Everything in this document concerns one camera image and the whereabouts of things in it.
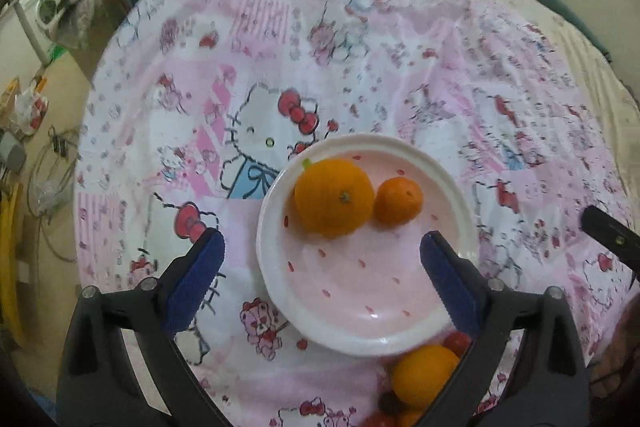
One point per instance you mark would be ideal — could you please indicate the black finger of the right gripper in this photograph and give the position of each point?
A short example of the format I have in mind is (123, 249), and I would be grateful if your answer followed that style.
(613, 235)

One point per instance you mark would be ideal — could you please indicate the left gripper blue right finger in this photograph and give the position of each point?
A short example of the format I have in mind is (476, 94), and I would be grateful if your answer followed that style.
(456, 281)

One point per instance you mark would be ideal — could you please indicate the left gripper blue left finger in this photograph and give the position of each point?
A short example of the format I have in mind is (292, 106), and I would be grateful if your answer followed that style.
(187, 279)

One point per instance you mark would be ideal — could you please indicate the red cherry tomato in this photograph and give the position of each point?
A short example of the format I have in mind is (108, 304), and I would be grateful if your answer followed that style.
(379, 419)
(458, 343)

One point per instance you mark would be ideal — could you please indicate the medium orange with sticker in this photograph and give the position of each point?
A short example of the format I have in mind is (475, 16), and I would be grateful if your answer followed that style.
(419, 376)

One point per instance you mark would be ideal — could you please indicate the small mandarin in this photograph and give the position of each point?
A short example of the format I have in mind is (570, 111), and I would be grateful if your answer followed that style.
(408, 418)
(398, 201)

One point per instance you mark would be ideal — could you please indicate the large orange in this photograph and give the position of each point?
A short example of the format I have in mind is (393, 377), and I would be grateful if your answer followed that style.
(333, 197)

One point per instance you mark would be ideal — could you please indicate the person's right hand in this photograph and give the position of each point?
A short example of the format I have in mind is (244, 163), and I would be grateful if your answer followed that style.
(620, 360)

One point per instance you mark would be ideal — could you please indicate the pink strawberry plate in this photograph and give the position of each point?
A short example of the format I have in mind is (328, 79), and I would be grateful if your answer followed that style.
(366, 293)

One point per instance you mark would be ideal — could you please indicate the pink Hello Kitty bedsheet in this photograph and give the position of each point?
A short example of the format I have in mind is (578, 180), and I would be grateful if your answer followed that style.
(323, 138)

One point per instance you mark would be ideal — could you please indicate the white washing machine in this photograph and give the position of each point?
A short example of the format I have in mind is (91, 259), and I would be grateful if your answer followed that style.
(35, 17)

